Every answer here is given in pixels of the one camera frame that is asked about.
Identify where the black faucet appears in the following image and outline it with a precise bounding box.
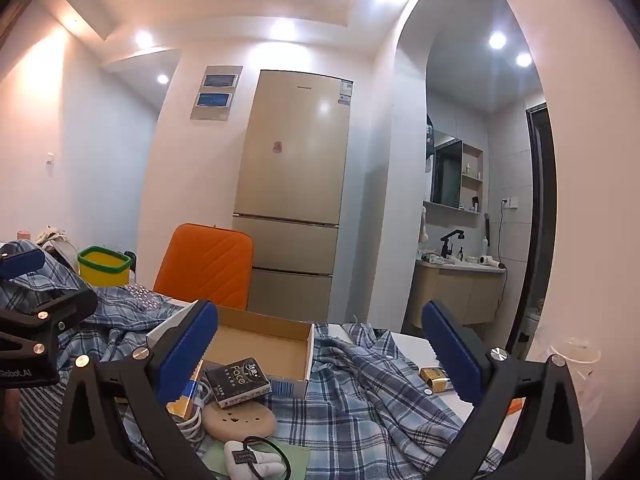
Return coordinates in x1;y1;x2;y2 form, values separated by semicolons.
440;230;465;261

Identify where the yellow bin with green rim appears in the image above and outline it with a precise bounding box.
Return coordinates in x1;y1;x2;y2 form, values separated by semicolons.
77;246;133;288

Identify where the grey wall panel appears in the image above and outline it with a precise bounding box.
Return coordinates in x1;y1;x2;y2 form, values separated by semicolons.
190;65;244;122

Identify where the round beige disc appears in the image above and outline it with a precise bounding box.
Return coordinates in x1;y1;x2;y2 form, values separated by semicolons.
201;401;278;441

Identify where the grey bag with white cloth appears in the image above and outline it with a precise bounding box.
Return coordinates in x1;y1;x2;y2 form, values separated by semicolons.
35;227;81;273

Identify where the blue plaid shirt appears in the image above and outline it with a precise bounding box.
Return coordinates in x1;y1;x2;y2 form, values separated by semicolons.
0;242;503;480

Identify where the beige refrigerator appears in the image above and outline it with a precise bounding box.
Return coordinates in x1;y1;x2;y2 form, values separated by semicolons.
232;69;355;323

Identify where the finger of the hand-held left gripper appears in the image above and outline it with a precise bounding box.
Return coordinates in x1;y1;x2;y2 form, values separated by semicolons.
0;249;47;281
0;286;99;348

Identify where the orange chair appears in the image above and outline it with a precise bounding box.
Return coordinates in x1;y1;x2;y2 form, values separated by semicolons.
152;223;255;311

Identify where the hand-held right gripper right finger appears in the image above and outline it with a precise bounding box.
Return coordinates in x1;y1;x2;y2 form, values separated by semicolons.
421;301;587;480

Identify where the beige vanity cabinet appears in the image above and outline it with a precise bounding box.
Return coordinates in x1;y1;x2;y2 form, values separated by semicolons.
407;257;507;326

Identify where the white soft pouch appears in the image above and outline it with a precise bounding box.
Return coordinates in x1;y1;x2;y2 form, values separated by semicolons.
223;440;287;478

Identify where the studded grey cloth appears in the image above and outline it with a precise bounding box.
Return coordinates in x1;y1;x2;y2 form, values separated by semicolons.
112;282;173;311

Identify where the small gold and blue box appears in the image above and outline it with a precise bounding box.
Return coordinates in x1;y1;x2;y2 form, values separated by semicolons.
420;366;454;394

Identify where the gold and blue carton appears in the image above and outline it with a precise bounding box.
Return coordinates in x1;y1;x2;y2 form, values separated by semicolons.
167;380;202;418

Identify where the white cable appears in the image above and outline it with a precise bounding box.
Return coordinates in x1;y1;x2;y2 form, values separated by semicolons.
172;379;212;443

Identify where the plastic cup in bag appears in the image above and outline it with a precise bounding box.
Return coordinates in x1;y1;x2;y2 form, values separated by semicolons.
552;337;602;411

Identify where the black door frame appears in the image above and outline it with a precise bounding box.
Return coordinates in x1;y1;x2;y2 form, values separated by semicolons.
525;102;558;356

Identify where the person's left hand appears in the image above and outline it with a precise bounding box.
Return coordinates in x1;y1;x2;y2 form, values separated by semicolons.
4;389;24;442

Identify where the shallow cardboard box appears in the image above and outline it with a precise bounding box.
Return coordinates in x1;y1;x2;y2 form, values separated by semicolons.
146;302;316;400

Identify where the bathroom mirror cabinet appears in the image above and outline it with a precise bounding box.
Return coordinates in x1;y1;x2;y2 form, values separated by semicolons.
431;130;485;213

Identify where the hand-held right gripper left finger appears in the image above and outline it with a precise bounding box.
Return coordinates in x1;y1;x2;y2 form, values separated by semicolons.
55;300;221;480

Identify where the black tissue packet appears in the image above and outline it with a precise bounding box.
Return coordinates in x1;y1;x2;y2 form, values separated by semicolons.
205;357;273;409

